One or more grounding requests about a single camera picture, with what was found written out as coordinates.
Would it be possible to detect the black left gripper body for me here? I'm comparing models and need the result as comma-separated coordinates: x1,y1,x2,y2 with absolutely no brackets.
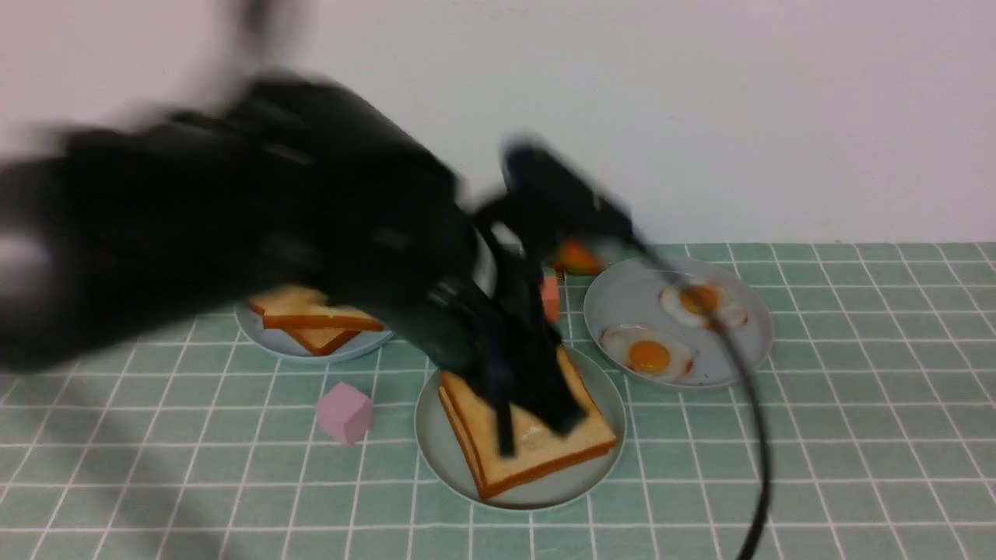
381,226,561,382

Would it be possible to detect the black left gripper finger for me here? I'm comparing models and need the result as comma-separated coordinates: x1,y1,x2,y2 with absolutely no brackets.
476,366,517,458
514,334,587,436

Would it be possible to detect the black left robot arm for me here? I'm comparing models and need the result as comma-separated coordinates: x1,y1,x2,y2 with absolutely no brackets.
2,1,587,457

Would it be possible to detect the salmon orange cube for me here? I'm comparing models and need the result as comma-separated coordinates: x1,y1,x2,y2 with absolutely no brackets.
540,275,561,324

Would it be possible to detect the green round plate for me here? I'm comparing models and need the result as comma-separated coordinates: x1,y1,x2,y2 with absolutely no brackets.
414,348,627,513

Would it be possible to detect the red pomegranate fruit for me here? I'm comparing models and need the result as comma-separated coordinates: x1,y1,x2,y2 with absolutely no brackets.
552,238,605,276

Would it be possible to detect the front fried egg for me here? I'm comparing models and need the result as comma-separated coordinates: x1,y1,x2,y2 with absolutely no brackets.
600,324,695,380

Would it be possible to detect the fried egg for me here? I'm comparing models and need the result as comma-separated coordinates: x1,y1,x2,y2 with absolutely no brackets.
658,278,749,331
600,324,695,380

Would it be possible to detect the grey plate with eggs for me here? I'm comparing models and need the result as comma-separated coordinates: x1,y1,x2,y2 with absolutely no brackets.
584,256,774,387

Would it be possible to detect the pink cube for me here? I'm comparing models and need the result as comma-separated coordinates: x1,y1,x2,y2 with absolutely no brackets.
314,382,374,446

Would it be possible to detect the rear fried egg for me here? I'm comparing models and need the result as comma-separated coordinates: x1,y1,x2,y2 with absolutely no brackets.
658,278,749,331

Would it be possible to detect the grey plate with toast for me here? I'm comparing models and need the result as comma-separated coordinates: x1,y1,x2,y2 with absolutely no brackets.
234,303,394,365

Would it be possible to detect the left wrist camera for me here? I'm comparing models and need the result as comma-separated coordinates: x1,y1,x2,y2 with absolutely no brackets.
474,139,650,264

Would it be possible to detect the black cable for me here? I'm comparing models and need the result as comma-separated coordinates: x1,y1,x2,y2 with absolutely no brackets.
630,233,775,560

